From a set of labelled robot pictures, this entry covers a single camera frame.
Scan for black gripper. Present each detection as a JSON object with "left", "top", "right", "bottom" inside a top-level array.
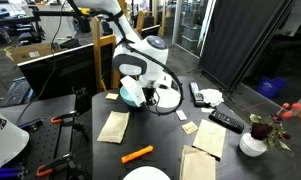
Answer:
[{"left": 142, "top": 85, "right": 160, "bottom": 107}]

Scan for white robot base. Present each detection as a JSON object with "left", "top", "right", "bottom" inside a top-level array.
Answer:
[{"left": 0, "top": 103, "right": 30, "bottom": 178}]

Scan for white round paper plate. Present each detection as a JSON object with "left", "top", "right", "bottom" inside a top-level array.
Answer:
[
  {"left": 155, "top": 86, "right": 183, "bottom": 109},
  {"left": 122, "top": 165, "right": 172, "bottom": 180}
]

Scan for white rectangular card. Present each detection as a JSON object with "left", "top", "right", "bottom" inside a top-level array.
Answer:
[{"left": 175, "top": 109, "right": 188, "bottom": 121}]

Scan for plain yellow sticky note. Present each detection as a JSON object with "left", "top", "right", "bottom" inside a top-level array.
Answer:
[{"left": 105, "top": 92, "right": 119, "bottom": 101}]

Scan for tan cloth napkin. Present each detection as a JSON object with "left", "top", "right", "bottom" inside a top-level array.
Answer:
[{"left": 96, "top": 110, "right": 131, "bottom": 145}]

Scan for grey and black remote control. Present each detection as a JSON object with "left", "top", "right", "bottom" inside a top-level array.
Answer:
[{"left": 189, "top": 81, "right": 206, "bottom": 108}]

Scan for yellow sticky note with writing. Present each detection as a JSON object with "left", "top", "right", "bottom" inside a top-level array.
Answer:
[{"left": 181, "top": 121, "right": 199, "bottom": 136}]

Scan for orange marker pen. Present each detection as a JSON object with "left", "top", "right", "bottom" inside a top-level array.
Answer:
[{"left": 121, "top": 145, "right": 155, "bottom": 165}]

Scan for crumpled white tissue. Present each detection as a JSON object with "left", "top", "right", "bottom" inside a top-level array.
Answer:
[{"left": 199, "top": 88, "right": 225, "bottom": 108}]

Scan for tan napkin right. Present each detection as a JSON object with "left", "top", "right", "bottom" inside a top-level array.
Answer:
[{"left": 192, "top": 119, "right": 227, "bottom": 160}]

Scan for wooden easel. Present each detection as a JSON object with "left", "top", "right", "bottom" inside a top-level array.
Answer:
[{"left": 89, "top": 0, "right": 146, "bottom": 93}]

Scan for grey storage bins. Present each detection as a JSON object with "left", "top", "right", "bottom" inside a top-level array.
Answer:
[{"left": 181, "top": 24, "right": 203, "bottom": 52}]

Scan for large black remote control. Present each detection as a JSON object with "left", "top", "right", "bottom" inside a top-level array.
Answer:
[{"left": 208, "top": 109, "right": 245, "bottom": 135}]

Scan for brown paper bag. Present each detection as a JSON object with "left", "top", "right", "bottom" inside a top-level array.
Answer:
[{"left": 179, "top": 144, "right": 217, "bottom": 180}]

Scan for orange and black clamp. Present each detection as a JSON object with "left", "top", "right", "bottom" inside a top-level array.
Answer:
[
  {"left": 50, "top": 111, "right": 80, "bottom": 125},
  {"left": 35, "top": 152, "right": 74, "bottom": 178}
]

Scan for large black monitor panel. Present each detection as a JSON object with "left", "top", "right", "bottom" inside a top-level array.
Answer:
[{"left": 18, "top": 24, "right": 161, "bottom": 113}]

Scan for black room divider panel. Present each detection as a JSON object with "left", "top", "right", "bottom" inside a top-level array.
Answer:
[{"left": 198, "top": 0, "right": 296, "bottom": 92}]

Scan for white round vase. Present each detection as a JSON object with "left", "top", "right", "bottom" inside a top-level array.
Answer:
[{"left": 239, "top": 132, "right": 268, "bottom": 158}]

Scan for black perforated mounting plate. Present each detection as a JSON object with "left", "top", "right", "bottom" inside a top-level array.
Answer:
[{"left": 0, "top": 94, "right": 78, "bottom": 180}]

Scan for dark rose flower bouquet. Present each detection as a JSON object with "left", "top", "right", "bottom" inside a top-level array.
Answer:
[{"left": 249, "top": 102, "right": 301, "bottom": 158}]

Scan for blue plastic bin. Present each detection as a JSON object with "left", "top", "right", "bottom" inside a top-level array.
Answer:
[{"left": 255, "top": 76, "right": 288, "bottom": 100}]

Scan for cardboard box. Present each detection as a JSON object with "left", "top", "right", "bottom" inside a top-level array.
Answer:
[{"left": 5, "top": 43, "right": 55, "bottom": 65}]

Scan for black computer keyboard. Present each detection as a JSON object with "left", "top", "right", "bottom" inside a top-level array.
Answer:
[{"left": 0, "top": 78, "right": 33, "bottom": 108}]

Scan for black camera stand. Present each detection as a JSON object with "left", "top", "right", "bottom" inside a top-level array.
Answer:
[{"left": 70, "top": 87, "right": 91, "bottom": 143}]

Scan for black hanging cable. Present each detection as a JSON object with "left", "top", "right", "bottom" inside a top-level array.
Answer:
[{"left": 15, "top": 0, "right": 65, "bottom": 124}]

